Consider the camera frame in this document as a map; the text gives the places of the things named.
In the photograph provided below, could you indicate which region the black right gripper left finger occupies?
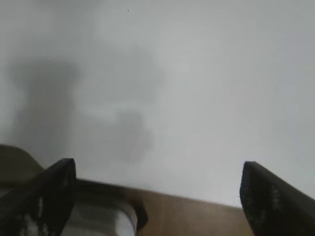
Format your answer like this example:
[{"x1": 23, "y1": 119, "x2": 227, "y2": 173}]
[{"x1": 0, "y1": 158, "x2": 76, "y2": 236}]

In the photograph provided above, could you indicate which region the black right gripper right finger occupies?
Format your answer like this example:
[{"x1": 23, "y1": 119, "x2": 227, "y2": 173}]
[{"x1": 240, "y1": 161, "x2": 315, "y2": 236}]

